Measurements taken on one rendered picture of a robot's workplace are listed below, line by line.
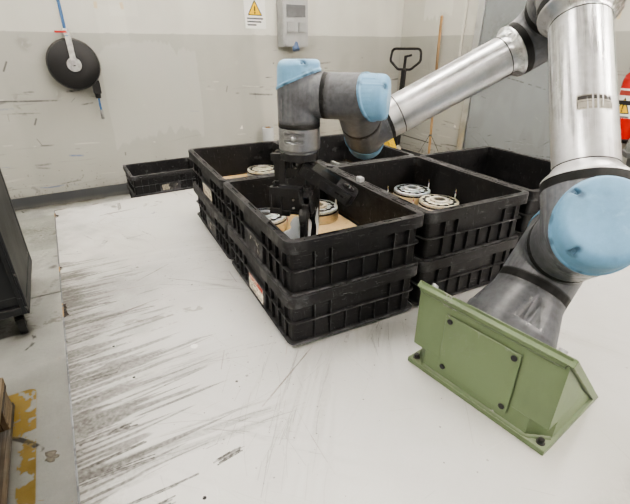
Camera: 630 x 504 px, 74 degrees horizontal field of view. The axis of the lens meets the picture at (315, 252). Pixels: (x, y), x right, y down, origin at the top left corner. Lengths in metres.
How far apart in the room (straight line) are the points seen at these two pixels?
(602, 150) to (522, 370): 0.32
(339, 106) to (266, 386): 0.49
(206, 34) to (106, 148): 1.34
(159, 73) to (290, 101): 3.46
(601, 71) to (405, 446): 0.59
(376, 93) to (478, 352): 0.43
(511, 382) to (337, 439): 0.27
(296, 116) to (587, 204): 0.45
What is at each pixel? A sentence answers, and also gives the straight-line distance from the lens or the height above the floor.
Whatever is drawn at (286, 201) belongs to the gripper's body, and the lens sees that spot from 0.79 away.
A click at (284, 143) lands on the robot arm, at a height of 1.07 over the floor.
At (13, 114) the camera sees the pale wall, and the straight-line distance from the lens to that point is 4.11.
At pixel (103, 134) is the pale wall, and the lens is 4.14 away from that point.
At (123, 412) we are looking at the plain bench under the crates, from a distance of 0.77.
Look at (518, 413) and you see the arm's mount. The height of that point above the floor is 0.74.
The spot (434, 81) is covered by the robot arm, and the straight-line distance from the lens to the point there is 0.86.
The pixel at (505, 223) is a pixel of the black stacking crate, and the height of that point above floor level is 0.86.
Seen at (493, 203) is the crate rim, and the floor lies 0.92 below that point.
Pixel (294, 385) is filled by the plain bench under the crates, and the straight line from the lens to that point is 0.75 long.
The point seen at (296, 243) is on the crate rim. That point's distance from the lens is 0.69.
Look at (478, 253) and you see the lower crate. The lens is 1.00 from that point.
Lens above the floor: 1.22
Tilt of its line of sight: 26 degrees down
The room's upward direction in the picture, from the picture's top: straight up
